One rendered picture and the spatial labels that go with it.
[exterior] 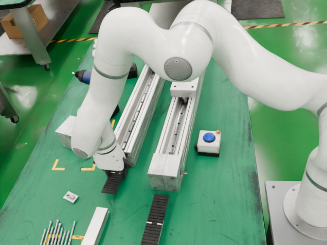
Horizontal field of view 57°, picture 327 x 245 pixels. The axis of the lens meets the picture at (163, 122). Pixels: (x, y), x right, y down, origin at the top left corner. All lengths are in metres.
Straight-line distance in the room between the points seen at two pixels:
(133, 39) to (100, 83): 0.17
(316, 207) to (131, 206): 0.57
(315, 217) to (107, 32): 0.73
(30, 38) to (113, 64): 2.69
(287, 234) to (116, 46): 0.70
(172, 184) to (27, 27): 2.57
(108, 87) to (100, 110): 0.08
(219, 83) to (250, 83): 0.86
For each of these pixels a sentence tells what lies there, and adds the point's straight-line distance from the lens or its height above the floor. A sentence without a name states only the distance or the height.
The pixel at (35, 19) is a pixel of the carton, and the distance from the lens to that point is 3.92.
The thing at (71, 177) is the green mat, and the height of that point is 0.78.
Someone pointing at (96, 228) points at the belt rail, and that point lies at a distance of 1.04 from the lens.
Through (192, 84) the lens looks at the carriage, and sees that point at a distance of 1.28.
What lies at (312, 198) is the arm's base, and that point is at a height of 0.94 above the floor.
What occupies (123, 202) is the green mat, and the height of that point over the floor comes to 0.78.
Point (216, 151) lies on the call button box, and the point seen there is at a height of 0.81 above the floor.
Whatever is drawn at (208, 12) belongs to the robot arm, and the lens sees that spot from 0.65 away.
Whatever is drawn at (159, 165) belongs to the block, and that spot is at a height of 0.87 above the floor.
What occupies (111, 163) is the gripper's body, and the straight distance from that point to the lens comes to 1.04.
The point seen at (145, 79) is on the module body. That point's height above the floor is 0.84.
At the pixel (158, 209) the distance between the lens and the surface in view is 1.01.
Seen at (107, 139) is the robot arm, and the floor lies 1.02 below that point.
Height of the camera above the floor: 1.68
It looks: 43 degrees down
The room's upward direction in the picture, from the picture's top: 11 degrees counter-clockwise
